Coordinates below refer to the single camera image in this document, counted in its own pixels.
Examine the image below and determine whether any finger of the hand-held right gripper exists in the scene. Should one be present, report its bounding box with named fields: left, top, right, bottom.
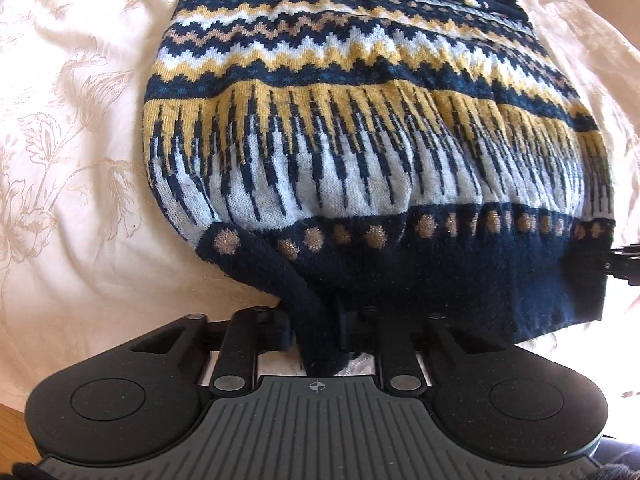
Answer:
left=601, top=243, right=640, bottom=287

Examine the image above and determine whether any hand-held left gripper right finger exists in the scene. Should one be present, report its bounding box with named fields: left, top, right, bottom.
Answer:
left=334, top=305, right=507, bottom=395

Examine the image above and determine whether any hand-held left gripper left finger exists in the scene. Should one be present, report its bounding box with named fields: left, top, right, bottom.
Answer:
left=127, top=306, right=296, bottom=395

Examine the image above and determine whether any navy yellow patterned knit sweater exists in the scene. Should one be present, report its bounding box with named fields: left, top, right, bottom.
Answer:
left=141, top=0, right=617, bottom=378

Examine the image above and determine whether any white embroidered duvet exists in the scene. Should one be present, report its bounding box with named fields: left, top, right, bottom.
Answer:
left=0, top=0, right=640, bottom=401

